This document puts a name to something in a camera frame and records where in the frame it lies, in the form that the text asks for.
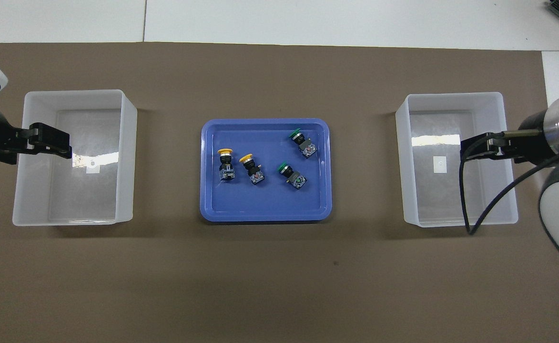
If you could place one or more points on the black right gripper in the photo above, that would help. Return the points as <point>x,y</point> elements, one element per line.
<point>532,143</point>

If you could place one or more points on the yellow mushroom push button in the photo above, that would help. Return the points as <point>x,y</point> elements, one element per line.
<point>226,166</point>
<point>253,171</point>

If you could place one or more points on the green mushroom push button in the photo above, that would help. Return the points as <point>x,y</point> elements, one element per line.
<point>292,176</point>
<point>304,145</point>

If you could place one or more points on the white paper label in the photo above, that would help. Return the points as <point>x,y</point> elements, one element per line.
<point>439,164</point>
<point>92,167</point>

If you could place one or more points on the translucent white plastic box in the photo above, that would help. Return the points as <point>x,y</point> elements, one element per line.
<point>441,200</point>
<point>69,200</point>

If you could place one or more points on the blue plastic tray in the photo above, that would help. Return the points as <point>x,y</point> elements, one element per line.
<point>265,200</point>

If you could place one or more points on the brown paper table mat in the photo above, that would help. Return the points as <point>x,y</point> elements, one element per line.
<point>260,286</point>

